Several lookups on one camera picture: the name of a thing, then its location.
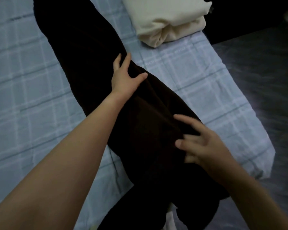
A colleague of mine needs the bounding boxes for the person's grey trousers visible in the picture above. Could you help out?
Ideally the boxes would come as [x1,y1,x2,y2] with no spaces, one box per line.
[163,210,178,230]

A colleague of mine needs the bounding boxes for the person's left hand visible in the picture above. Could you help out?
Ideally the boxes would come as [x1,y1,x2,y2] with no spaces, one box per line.
[110,52,148,100]

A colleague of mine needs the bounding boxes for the bed with blue plaid sheet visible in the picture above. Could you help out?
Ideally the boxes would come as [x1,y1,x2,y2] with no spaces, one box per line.
[0,0,276,230]

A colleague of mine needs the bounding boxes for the cream printed hoodie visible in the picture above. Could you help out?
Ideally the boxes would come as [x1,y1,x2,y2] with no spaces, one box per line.
[121,0,213,48]

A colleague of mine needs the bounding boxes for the person's left forearm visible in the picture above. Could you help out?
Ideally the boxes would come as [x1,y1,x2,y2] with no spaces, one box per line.
[0,93,125,230]

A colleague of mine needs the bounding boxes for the person's right hand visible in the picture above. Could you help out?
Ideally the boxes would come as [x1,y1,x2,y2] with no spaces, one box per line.
[173,114,236,185]

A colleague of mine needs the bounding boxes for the black cabinet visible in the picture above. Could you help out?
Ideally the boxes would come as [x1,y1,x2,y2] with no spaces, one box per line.
[203,0,288,45]

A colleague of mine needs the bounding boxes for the dark brown trousers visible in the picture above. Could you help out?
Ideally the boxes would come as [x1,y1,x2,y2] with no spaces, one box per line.
[33,0,231,230]

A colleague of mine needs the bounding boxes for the person's right forearm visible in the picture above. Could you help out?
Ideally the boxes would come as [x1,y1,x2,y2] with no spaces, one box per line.
[220,170,288,230]

